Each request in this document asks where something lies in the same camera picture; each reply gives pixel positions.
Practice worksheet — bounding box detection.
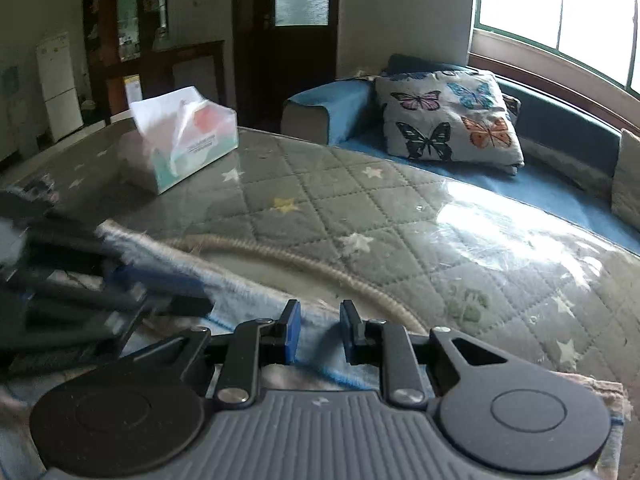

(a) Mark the striped blue beige garment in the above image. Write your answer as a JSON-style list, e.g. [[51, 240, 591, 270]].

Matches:
[[1, 221, 630, 479]]

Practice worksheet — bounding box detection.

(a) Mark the quilted star table cover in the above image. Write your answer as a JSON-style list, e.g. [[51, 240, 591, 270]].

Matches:
[[1, 125, 639, 387]]

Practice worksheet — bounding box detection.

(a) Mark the white tissue box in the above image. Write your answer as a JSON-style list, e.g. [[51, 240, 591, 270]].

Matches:
[[118, 86, 239, 195]]

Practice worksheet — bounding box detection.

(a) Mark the grey plain cushion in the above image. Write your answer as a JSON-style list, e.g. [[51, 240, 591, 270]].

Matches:
[[612, 129, 640, 230]]

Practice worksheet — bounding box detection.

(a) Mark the white refrigerator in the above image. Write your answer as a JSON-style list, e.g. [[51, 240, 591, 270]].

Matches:
[[36, 32, 84, 143]]

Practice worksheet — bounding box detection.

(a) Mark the blue sofa bench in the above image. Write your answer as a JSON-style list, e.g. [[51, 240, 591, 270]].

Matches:
[[281, 54, 639, 252]]

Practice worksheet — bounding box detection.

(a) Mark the dark wooden cabinet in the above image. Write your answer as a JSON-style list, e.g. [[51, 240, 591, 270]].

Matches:
[[81, 0, 229, 122]]

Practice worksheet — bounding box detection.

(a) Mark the butterfly print pillow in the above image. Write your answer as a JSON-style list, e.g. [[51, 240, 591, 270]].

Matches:
[[374, 70, 524, 174]]

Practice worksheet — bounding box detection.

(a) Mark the dark wooden door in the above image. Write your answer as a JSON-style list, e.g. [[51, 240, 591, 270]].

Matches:
[[232, 0, 340, 132]]

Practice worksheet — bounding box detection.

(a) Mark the window with green frame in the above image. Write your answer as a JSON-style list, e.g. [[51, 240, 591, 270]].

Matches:
[[475, 0, 639, 96]]

